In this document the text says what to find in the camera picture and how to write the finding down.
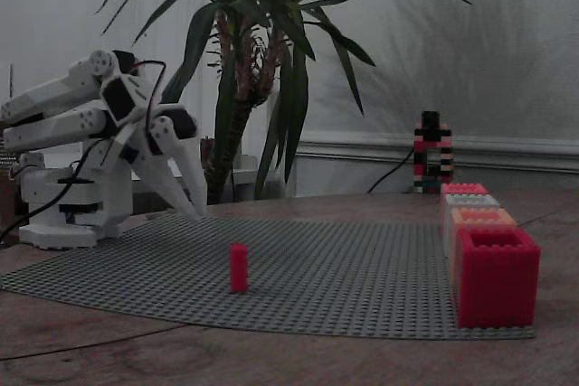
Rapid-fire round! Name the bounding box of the red gripper wire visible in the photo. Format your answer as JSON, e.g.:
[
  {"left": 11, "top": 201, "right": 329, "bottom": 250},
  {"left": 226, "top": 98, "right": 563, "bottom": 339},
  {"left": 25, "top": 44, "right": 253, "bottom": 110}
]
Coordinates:
[{"left": 129, "top": 60, "right": 167, "bottom": 146}]

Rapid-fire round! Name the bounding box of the small red brick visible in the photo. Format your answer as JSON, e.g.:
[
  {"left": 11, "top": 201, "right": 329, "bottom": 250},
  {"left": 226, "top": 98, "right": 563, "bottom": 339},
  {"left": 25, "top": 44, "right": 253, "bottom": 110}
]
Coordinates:
[{"left": 229, "top": 241, "right": 250, "bottom": 294}]

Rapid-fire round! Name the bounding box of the multicolour brick tower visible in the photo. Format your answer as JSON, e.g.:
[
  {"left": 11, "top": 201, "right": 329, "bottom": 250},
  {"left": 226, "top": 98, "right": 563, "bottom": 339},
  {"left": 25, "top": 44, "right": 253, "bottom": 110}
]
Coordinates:
[{"left": 412, "top": 121, "right": 454, "bottom": 195}]

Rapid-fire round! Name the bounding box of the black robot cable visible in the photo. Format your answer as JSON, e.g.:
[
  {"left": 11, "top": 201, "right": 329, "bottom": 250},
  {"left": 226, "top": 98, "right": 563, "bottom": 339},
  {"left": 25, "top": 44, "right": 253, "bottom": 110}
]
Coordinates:
[{"left": 0, "top": 138, "right": 106, "bottom": 242}]

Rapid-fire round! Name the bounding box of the black camera cable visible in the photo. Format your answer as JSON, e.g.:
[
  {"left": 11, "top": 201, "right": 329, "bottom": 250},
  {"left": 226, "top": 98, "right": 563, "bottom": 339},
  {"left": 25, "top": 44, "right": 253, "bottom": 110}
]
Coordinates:
[{"left": 366, "top": 154, "right": 418, "bottom": 194}]

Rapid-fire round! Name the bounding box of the red hollow brick box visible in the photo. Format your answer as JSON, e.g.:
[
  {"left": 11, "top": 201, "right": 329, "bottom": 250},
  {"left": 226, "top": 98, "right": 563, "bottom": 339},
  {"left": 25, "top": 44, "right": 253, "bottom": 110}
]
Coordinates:
[{"left": 456, "top": 228, "right": 542, "bottom": 330}]

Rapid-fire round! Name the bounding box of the grey brick box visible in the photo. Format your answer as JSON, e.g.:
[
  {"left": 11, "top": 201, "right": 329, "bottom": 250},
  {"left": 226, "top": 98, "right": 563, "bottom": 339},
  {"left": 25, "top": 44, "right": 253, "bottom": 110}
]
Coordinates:
[{"left": 442, "top": 193, "right": 501, "bottom": 257}]

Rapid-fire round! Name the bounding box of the grey studded baseplate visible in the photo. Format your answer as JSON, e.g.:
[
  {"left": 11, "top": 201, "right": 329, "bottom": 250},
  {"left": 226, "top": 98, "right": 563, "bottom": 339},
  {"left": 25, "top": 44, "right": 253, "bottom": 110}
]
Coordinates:
[{"left": 0, "top": 212, "right": 537, "bottom": 342}]

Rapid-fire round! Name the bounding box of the orange brick box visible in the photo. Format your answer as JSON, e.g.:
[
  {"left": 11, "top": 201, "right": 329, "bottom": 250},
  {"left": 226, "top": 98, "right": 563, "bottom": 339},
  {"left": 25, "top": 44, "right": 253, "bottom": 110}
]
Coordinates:
[{"left": 449, "top": 206, "right": 519, "bottom": 288}]

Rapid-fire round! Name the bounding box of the pink brick box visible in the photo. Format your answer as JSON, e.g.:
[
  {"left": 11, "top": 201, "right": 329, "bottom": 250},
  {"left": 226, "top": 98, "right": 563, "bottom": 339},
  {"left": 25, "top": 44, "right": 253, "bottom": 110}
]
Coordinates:
[{"left": 439, "top": 182, "right": 490, "bottom": 225}]

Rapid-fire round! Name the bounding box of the green yucca plant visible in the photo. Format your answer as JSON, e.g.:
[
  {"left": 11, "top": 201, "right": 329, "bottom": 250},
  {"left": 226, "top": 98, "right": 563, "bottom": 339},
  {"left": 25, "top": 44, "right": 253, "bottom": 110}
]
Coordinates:
[{"left": 96, "top": 0, "right": 474, "bottom": 204}]

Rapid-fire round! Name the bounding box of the black camera on tower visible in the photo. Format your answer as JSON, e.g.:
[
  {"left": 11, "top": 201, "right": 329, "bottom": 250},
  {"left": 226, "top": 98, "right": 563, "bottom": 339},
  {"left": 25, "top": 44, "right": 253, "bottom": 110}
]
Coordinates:
[{"left": 420, "top": 109, "right": 443, "bottom": 144}]

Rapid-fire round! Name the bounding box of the thin dark table cable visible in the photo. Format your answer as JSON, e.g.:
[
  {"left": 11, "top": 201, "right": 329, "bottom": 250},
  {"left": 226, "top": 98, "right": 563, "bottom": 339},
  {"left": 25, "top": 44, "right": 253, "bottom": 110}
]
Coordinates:
[{"left": 0, "top": 322, "right": 187, "bottom": 362}]

